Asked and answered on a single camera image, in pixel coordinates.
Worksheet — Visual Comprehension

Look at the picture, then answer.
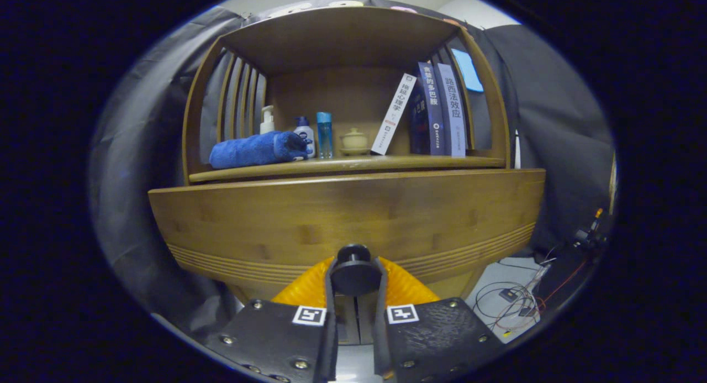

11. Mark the blue folded towel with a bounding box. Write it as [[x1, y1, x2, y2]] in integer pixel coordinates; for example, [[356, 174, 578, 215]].
[[209, 130, 310, 170]]

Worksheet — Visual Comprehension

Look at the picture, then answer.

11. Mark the dark blue book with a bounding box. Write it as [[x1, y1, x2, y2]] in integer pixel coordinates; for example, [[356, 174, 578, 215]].
[[409, 61, 447, 157]]

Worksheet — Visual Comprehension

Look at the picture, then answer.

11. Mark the white bottle with blue cap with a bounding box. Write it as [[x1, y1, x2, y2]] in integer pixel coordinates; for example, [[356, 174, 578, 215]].
[[293, 116, 316, 159]]

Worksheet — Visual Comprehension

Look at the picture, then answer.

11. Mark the beige lidded teacup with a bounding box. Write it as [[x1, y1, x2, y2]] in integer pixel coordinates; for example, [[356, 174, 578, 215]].
[[339, 128, 370, 156]]

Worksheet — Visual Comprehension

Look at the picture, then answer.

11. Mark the pale purple book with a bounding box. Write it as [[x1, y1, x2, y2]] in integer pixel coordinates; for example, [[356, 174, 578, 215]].
[[436, 62, 468, 158]]

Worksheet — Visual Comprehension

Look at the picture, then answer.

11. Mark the black electronic device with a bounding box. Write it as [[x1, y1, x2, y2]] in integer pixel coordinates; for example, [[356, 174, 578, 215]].
[[574, 206, 608, 254]]

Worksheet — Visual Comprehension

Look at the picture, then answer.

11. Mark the clear blue bottle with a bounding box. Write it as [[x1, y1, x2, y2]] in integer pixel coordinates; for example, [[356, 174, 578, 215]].
[[316, 112, 334, 159]]

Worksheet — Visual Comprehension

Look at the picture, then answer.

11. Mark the wooden cabinet door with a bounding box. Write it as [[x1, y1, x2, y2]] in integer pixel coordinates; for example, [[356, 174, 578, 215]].
[[358, 295, 377, 345], [337, 295, 357, 345]]

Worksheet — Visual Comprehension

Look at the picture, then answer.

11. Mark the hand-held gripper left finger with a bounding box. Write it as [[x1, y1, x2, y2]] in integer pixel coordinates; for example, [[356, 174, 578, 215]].
[[204, 256, 339, 383]]

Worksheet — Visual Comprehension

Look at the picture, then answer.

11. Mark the tangle of cables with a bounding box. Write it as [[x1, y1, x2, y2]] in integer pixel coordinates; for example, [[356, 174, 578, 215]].
[[472, 250, 558, 337]]

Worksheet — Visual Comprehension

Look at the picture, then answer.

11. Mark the black drawer knob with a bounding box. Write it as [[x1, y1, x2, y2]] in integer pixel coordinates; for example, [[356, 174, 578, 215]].
[[330, 244, 382, 296]]

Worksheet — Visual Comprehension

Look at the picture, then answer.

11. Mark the wooden countertop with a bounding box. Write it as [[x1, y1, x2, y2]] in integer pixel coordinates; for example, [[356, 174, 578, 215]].
[[188, 154, 506, 183]]

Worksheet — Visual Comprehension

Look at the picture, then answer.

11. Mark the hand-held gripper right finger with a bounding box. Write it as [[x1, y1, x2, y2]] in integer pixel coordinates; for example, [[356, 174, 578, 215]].
[[373, 256, 506, 383]]

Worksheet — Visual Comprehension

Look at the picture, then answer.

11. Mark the white book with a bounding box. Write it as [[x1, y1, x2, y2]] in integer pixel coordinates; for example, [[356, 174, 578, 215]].
[[370, 73, 418, 156]]

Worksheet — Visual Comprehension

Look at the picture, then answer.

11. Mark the wooden cabinet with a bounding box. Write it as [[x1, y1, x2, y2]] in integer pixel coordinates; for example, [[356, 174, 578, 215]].
[[148, 6, 546, 345]]

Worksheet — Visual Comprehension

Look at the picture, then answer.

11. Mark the wooden drawer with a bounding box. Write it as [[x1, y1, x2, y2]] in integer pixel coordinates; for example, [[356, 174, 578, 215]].
[[148, 169, 546, 303]]

